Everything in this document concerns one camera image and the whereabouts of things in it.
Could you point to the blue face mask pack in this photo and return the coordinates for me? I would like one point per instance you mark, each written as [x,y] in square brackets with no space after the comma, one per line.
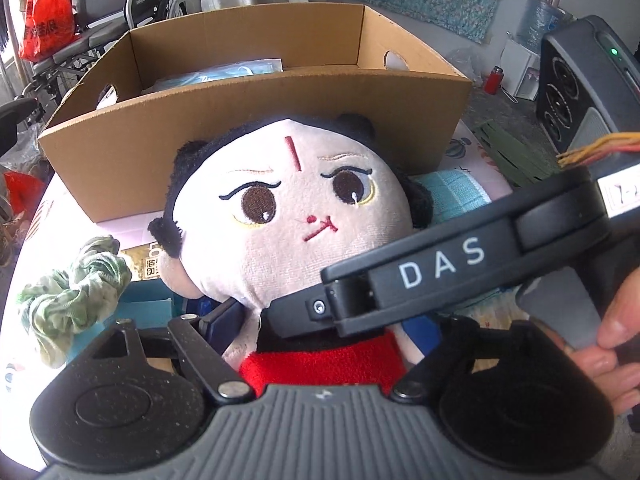
[220,72]

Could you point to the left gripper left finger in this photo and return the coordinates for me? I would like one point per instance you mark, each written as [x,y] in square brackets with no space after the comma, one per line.
[200,342]

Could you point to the gold tissue pack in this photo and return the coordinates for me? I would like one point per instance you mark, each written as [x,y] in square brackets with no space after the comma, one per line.
[143,261]

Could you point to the small red bottle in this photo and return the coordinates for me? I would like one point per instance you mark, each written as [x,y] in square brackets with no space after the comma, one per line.
[494,80]

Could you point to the wrapped water jug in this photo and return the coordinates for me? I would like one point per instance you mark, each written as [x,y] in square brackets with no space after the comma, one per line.
[539,18]

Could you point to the grey speaker device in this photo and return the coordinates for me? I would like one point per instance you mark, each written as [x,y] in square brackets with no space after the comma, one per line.
[588,84]

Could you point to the green white scrunchie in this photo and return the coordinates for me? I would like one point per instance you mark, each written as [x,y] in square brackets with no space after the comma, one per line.
[65,303]

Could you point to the person's right hand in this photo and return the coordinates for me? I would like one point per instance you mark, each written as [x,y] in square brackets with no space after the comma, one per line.
[619,383]

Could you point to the red plastic bag on floor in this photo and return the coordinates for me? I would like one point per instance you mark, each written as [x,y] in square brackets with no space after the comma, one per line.
[24,192]

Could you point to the grey reclining wheelchair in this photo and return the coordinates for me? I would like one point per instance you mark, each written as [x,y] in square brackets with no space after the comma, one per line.
[98,24]

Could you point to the brown cardboard box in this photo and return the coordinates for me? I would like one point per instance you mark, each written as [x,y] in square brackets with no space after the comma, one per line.
[113,144]

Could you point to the plush doll red outfit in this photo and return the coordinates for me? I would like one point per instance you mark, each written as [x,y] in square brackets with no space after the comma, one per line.
[259,212]

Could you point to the teal checkered towel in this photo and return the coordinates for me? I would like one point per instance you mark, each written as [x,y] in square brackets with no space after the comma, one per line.
[454,192]

